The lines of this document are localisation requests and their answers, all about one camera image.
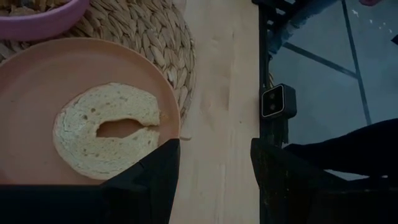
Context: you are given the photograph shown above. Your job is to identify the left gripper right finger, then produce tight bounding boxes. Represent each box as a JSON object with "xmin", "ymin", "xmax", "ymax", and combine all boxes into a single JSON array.
[{"xmin": 250, "ymin": 138, "xmax": 326, "ymax": 224}]

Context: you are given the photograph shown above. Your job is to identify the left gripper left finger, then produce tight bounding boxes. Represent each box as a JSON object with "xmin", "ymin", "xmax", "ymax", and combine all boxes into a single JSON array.
[{"xmin": 101, "ymin": 138, "xmax": 182, "ymax": 224}]

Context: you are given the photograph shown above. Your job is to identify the bagel half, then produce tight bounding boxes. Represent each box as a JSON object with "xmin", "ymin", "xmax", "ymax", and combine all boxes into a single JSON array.
[{"xmin": 52, "ymin": 82, "xmax": 162, "ymax": 181}]

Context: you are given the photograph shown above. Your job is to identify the terracotta plate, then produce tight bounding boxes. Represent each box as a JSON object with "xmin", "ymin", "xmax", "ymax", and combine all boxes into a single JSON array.
[{"xmin": 0, "ymin": 37, "xmax": 182, "ymax": 187}]

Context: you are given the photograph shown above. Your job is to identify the round woven placemat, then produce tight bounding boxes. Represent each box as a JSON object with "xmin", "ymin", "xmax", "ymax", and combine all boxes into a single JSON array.
[{"xmin": 0, "ymin": 0, "xmax": 197, "ymax": 125}]

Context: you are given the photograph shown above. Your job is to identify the person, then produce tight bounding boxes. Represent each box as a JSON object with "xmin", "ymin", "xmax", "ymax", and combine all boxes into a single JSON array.
[{"xmin": 267, "ymin": 0, "xmax": 340, "ymax": 57}]

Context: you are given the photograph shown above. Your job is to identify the pink bowl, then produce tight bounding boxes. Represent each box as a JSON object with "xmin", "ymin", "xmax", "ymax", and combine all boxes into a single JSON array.
[{"xmin": 0, "ymin": 0, "xmax": 91, "ymax": 42}]

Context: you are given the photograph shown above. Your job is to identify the brown cereal flakes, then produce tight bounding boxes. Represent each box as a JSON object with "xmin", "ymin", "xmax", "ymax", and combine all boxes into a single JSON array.
[{"xmin": 0, "ymin": 0, "xmax": 71, "ymax": 17}]

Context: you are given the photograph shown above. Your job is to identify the black camera box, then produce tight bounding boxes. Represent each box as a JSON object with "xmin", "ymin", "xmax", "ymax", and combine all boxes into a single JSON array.
[{"xmin": 260, "ymin": 83, "xmax": 298, "ymax": 120}]

